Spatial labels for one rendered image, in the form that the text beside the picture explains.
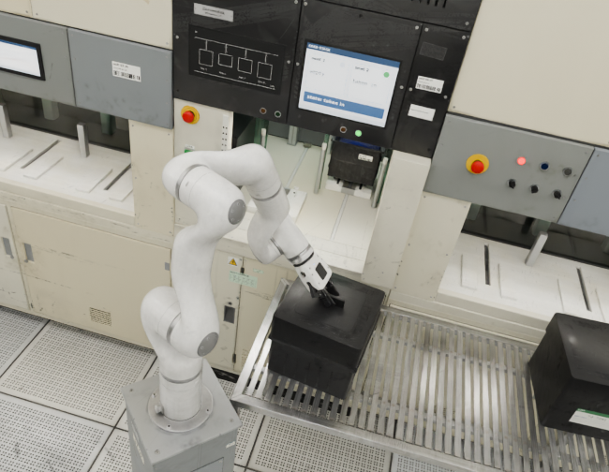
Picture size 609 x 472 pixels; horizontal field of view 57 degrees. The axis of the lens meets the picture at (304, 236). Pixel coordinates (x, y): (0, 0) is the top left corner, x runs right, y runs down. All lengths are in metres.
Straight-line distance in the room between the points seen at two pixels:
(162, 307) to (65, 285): 1.36
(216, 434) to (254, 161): 0.83
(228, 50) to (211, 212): 0.75
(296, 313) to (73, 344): 1.55
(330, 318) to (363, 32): 0.85
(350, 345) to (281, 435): 1.07
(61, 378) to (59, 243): 0.65
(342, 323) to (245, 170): 0.62
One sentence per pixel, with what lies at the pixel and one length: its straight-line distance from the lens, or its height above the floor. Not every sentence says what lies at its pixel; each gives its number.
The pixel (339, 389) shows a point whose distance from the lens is 1.82.
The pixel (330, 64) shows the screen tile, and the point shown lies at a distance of 1.76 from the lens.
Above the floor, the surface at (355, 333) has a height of 1.01.
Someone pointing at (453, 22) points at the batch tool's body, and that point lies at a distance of 1.69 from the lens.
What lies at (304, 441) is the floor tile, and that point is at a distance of 2.65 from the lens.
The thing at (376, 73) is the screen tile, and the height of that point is 1.63.
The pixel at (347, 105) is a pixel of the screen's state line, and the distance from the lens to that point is 1.79.
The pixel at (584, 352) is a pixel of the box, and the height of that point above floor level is 1.01.
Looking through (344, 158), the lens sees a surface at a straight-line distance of 2.46.
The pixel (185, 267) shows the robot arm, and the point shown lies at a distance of 1.35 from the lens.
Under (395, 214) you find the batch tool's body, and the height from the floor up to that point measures 1.19.
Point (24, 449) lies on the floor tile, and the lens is 2.71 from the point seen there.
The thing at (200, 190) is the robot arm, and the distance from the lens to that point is 1.24.
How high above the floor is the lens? 2.23
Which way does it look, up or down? 37 degrees down
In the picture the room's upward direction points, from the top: 10 degrees clockwise
